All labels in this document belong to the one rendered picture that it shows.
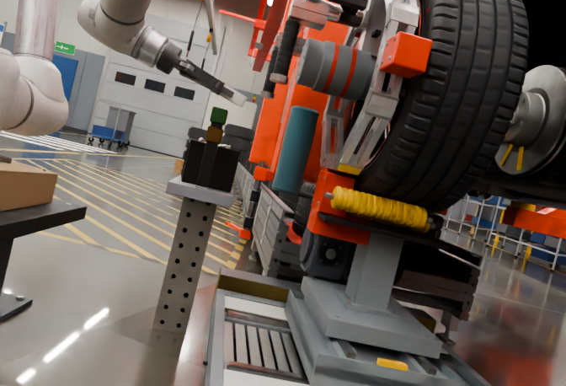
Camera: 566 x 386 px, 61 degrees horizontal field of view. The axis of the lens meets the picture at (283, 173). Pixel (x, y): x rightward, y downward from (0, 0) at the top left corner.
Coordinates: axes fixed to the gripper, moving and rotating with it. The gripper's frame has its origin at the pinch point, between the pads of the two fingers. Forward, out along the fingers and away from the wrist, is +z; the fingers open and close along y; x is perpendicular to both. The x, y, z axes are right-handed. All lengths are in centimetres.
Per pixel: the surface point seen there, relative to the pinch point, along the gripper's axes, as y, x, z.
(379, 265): -3, 20, 58
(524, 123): -10, -33, 71
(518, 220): 218, -58, 258
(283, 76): -13.4, -8.4, 7.5
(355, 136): -15.9, -4.7, 29.4
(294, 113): 14.3, -6.6, 18.7
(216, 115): -3.5, 6.9, -1.3
